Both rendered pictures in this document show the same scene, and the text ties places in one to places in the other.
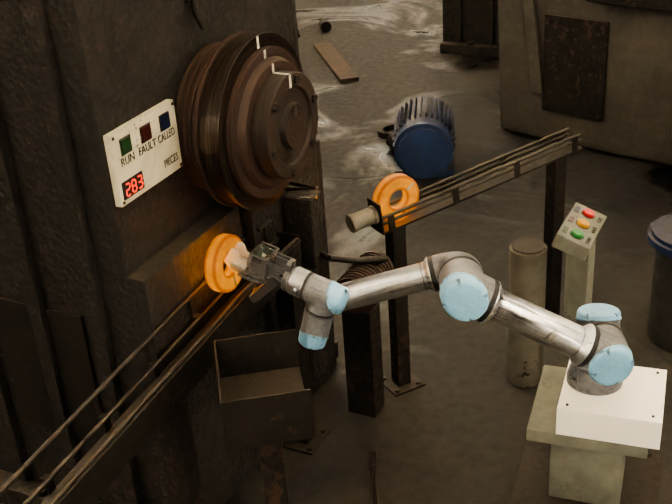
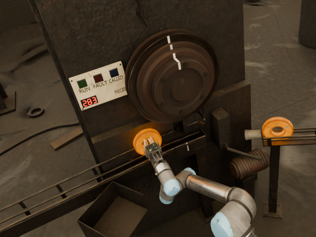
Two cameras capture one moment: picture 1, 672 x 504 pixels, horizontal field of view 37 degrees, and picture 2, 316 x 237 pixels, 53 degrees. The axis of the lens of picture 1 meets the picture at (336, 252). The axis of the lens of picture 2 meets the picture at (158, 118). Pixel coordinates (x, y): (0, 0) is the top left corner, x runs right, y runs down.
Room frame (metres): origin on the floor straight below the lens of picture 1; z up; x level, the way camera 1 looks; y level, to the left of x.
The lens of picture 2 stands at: (1.54, -0.77, 1.90)
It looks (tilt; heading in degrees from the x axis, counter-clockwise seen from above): 36 degrees down; 49
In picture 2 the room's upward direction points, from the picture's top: 13 degrees counter-clockwise
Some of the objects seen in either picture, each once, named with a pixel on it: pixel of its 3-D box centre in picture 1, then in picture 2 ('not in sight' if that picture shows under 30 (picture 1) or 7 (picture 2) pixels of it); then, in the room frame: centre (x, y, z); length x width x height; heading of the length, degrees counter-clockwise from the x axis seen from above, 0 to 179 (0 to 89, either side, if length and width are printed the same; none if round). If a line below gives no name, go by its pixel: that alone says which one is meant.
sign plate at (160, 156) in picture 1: (145, 151); (100, 86); (2.27, 0.44, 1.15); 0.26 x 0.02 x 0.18; 152
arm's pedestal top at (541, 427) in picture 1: (592, 408); not in sight; (2.27, -0.69, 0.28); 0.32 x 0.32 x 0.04; 69
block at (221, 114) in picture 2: (304, 228); (220, 128); (2.74, 0.09, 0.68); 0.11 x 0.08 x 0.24; 62
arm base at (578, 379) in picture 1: (595, 365); not in sight; (2.27, -0.69, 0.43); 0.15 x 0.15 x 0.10
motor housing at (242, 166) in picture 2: (367, 335); (249, 185); (2.76, -0.08, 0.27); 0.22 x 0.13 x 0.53; 152
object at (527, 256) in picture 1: (526, 314); not in sight; (2.83, -0.62, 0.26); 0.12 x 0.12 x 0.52
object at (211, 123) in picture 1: (255, 121); (173, 78); (2.53, 0.19, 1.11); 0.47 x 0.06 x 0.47; 152
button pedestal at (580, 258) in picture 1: (578, 304); not in sight; (2.79, -0.78, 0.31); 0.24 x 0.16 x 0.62; 152
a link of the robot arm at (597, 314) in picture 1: (598, 329); not in sight; (2.27, -0.69, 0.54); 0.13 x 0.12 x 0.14; 175
